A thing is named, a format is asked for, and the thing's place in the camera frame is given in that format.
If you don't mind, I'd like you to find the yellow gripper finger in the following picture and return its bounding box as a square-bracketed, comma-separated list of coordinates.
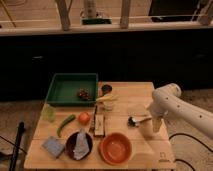
[152, 117, 162, 133]

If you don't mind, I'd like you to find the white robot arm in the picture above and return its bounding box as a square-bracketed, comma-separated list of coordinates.
[148, 83, 213, 139]

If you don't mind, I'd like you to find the red bowl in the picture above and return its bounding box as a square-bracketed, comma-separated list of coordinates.
[99, 132, 132, 165]

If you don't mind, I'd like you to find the wooden block with slot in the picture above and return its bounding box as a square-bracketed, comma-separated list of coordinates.
[94, 115, 105, 136]

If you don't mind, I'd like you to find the small dark cup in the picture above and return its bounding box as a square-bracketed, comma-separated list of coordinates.
[101, 84, 112, 95]

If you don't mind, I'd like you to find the orange tomato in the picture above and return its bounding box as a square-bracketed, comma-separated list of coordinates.
[78, 112, 91, 125]

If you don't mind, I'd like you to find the brown pinecone object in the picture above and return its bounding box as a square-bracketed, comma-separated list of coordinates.
[77, 89, 90, 101]

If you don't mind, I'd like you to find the crumpled white cloth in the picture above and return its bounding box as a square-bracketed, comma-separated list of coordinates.
[73, 129, 89, 160]

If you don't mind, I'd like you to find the green chili pepper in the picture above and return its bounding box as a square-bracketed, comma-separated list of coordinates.
[57, 114, 76, 137]

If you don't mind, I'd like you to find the dark brown plate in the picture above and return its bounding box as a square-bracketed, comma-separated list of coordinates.
[65, 132, 93, 160]

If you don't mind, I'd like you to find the green plastic tray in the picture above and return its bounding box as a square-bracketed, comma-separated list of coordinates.
[45, 73, 98, 107]

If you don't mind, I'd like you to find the blue sponge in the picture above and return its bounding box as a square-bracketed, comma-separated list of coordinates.
[42, 137, 65, 158]

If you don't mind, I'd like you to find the green base stand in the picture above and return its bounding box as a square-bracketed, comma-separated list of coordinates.
[82, 18, 112, 25]

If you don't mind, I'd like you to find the black pole stand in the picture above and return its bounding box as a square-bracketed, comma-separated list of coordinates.
[9, 122, 25, 171]

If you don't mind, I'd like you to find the black floor cable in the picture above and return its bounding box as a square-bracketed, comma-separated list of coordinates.
[168, 132, 213, 171]

